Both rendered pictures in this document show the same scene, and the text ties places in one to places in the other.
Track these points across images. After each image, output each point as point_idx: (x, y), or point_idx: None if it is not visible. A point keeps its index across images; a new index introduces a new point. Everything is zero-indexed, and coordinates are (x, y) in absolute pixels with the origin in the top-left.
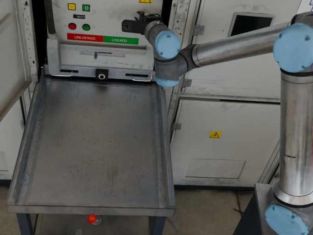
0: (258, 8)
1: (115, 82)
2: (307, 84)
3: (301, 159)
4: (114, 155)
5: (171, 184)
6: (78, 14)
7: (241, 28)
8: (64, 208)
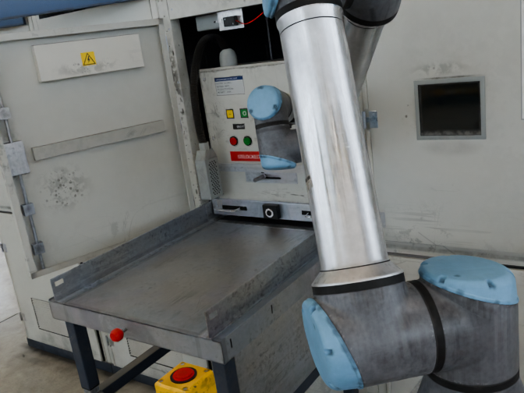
0: (449, 68)
1: (291, 225)
2: (293, 25)
3: (316, 178)
4: (207, 282)
5: (246, 318)
6: (237, 123)
7: (435, 107)
8: (98, 317)
